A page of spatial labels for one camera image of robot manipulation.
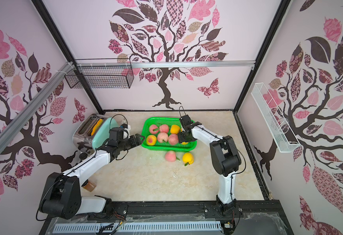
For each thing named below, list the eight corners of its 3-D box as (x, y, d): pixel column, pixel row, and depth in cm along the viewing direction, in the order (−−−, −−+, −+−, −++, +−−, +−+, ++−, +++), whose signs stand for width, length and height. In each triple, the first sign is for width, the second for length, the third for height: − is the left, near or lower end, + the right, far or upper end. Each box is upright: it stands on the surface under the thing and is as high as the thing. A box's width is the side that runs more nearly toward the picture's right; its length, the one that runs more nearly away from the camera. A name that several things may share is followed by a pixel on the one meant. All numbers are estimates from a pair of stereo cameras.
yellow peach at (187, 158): (185, 166, 91) (185, 163, 86) (181, 158, 94) (181, 154, 90) (194, 163, 92) (195, 159, 88) (190, 155, 96) (191, 151, 91)
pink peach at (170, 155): (165, 161, 93) (164, 158, 89) (165, 154, 97) (165, 150, 93) (176, 161, 93) (176, 158, 89) (176, 154, 97) (176, 150, 93)
